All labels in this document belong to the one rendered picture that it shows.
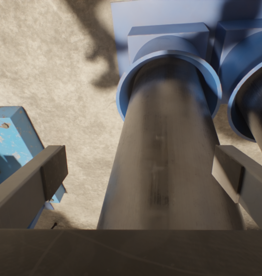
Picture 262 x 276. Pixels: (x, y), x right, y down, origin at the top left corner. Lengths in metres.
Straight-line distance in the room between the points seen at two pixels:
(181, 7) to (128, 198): 0.74
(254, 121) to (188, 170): 0.33
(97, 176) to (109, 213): 1.25
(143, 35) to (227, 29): 0.27
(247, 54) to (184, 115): 0.38
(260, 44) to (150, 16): 0.40
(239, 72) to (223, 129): 0.54
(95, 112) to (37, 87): 0.32
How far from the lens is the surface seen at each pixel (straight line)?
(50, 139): 1.37
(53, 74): 1.08
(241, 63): 0.69
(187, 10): 0.88
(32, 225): 2.02
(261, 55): 0.66
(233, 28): 0.79
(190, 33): 0.75
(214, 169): 0.17
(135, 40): 0.75
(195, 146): 0.31
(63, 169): 0.16
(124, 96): 0.61
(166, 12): 0.87
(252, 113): 0.58
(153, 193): 0.24
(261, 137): 0.53
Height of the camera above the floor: 0.88
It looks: 48 degrees down
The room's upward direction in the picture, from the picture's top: 169 degrees counter-clockwise
